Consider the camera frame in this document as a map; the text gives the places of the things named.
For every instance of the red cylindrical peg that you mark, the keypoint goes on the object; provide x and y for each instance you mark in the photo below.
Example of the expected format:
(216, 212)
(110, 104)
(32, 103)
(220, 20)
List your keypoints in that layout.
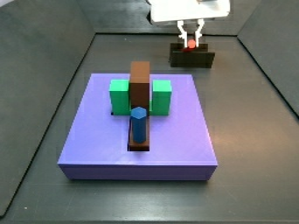
(191, 46)

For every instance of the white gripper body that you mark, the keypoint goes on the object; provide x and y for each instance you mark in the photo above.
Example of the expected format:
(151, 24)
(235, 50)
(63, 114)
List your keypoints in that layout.
(174, 10)

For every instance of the left green block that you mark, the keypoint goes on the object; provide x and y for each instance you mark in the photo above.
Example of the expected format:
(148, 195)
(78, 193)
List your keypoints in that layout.
(119, 97)

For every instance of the blue hexagonal peg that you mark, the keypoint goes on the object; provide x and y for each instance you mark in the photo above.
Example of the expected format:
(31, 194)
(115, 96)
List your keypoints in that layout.
(138, 119)

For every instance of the brown L-shaped block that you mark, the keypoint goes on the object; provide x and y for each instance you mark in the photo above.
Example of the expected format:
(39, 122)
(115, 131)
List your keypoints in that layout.
(139, 99)

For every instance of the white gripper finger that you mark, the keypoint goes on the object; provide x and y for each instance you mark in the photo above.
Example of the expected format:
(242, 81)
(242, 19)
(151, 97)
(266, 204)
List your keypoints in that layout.
(183, 34)
(198, 32)

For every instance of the right green block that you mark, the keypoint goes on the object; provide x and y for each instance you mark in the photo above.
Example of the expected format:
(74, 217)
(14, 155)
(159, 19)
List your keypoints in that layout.
(162, 95)

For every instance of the purple base board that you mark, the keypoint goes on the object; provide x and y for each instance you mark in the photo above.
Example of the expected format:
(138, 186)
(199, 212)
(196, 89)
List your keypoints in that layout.
(180, 153)

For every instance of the green block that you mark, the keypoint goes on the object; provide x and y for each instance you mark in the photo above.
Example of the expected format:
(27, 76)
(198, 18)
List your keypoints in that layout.
(162, 95)
(119, 97)

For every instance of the black peg holder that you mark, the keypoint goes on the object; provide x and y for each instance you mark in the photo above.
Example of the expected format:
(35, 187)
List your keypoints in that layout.
(195, 58)

